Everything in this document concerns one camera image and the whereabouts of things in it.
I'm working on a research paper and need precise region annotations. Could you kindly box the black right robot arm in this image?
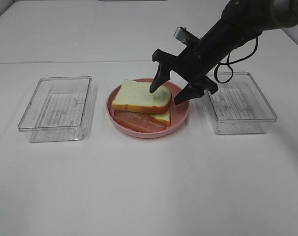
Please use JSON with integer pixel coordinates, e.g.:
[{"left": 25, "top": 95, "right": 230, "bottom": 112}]
[{"left": 149, "top": 0, "right": 298, "bottom": 105}]

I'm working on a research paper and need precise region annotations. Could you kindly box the left clear plastic tray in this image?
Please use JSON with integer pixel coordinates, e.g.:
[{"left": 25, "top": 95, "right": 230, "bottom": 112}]
[{"left": 18, "top": 76, "right": 97, "bottom": 143}]

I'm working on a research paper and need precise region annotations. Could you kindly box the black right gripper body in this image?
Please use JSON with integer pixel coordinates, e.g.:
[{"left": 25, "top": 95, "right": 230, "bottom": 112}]
[{"left": 152, "top": 45, "right": 218, "bottom": 94}]

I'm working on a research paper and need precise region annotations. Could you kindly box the pink bacon strip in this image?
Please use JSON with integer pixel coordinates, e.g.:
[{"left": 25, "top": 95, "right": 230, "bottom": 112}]
[{"left": 114, "top": 111, "right": 167, "bottom": 133}]

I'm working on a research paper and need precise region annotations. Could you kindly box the right clear plastic tray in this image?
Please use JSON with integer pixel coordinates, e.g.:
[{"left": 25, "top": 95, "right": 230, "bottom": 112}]
[{"left": 202, "top": 72, "right": 277, "bottom": 135}]

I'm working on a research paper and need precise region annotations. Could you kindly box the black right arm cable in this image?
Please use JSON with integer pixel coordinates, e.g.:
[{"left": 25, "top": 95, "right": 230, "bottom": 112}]
[{"left": 214, "top": 31, "right": 260, "bottom": 84}]

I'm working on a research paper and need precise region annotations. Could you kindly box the clear plastic tray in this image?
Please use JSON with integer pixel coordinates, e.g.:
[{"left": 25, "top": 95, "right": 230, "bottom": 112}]
[
  {"left": 202, "top": 72, "right": 277, "bottom": 135},
  {"left": 18, "top": 76, "right": 97, "bottom": 143}
]

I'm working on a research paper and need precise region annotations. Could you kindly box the bread slice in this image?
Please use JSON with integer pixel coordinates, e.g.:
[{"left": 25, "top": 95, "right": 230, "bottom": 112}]
[
  {"left": 150, "top": 109, "right": 171, "bottom": 127},
  {"left": 112, "top": 80, "right": 172, "bottom": 114}
]

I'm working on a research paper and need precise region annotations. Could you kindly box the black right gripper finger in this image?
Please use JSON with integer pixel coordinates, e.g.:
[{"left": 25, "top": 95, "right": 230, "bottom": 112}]
[
  {"left": 149, "top": 63, "right": 171, "bottom": 93},
  {"left": 174, "top": 84, "right": 204, "bottom": 105}
]

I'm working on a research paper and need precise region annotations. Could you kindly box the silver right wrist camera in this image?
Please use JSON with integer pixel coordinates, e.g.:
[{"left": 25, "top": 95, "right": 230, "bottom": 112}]
[{"left": 173, "top": 27, "right": 200, "bottom": 46}]

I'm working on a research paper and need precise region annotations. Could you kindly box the pink round plate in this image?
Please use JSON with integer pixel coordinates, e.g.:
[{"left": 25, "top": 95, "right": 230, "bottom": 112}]
[{"left": 107, "top": 82, "right": 189, "bottom": 139}]

